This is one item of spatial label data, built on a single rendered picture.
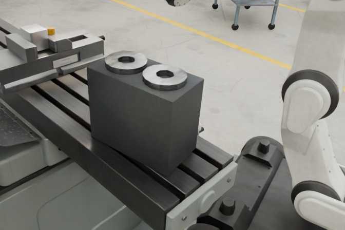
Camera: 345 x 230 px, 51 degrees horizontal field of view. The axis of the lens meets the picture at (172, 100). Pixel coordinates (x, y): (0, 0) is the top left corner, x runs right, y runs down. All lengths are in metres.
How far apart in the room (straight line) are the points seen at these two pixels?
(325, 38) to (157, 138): 0.48
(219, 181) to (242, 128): 1.80
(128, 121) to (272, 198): 0.71
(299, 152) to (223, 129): 1.47
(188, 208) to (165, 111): 0.20
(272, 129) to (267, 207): 1.42
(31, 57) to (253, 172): 0.84
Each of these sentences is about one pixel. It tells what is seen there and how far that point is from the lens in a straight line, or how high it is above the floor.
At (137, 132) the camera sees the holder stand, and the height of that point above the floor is 1.03.
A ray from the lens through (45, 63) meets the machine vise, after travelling 1.12.
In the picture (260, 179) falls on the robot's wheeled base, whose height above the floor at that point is 0.59.
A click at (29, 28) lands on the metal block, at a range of 1.13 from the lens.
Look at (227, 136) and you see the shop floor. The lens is 2.48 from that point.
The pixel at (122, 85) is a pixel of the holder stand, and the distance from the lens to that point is 0.72.
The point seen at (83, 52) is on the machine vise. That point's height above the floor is 0.99.
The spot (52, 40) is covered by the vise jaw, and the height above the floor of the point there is 1.05.
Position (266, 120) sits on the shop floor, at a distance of 2.73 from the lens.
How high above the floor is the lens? 1.48
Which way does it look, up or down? 32 degrees down
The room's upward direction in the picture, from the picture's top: 4 degrees clockwise
